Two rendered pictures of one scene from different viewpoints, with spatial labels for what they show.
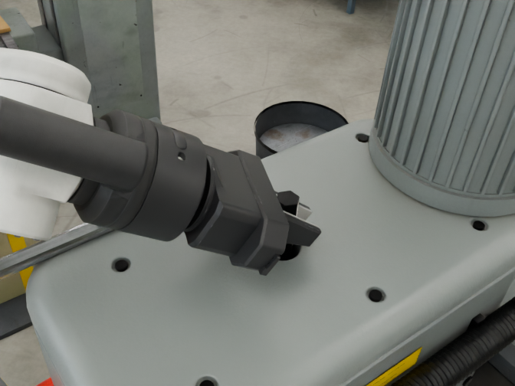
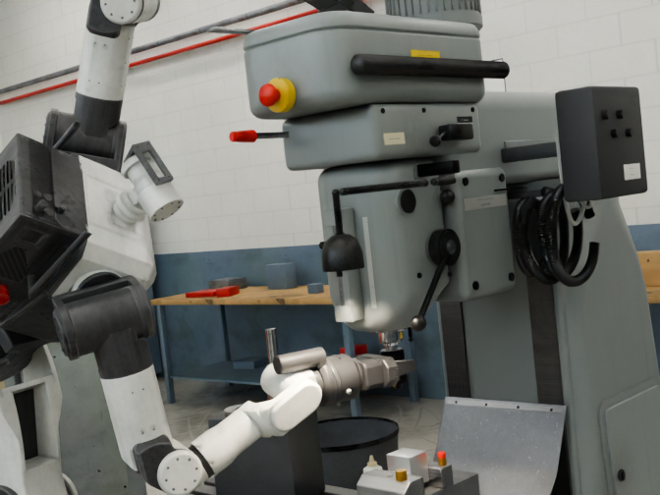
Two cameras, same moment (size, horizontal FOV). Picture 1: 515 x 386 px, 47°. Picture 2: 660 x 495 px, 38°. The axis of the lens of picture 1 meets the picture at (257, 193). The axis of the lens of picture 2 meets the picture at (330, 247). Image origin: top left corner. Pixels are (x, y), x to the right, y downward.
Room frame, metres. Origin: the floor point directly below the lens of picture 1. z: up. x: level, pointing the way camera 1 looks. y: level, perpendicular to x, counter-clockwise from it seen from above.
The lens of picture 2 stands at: (-1.45, 0.36, 1.57)
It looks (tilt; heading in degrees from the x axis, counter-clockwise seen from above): 3 degrees down; 351
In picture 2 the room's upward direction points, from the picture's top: 6 degrees counter-clockwise
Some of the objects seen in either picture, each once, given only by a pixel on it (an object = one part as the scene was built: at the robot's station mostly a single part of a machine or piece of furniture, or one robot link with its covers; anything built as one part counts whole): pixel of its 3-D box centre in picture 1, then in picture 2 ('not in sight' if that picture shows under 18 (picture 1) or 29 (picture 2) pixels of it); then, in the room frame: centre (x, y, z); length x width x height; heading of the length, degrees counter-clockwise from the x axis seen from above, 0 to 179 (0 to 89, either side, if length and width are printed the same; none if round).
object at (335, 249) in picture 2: not in sight; (341, 250); (0.18, 0.09, 1.48); 0.07 x 0.07 x 0.06
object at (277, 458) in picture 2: not in sight; (265, 452); (0.70, 0.22, 1.02); 0.22 x 0.12 x 0.20; 49
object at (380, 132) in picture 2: not in sight; (383, 136); (0.41, -0.06, 1.68); 0.34 x 0.24 x 0.10; 128
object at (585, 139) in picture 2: not in sight; (605, 142); (0.30, -0.47, 1.62); 0.20 x 0.09 x 0.21; 128
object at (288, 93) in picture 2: not in sight; (280, 95); (0.24, 0.16, 1.76); 0.06 x 0.02 x 0.06; 38
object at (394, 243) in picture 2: not in sight; (382, 245); (0.39, -0.03, 1.47); 0.21 x 0.19 x 0.32; 38
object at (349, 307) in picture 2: not in sight; (344, 264); (0.32, 0.06, 1.44); 0.04 x 0.04 x 0.21; 38
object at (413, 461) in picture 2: not in sight; (408, 467); (0.38, -0.03, 1.03); 0.06 x 0.05 x 0.06; 36
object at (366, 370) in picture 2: not in sight; (355, 375); (0.35, 0.06, 1.23); 0.13 x 0.12 x 0.10; 23
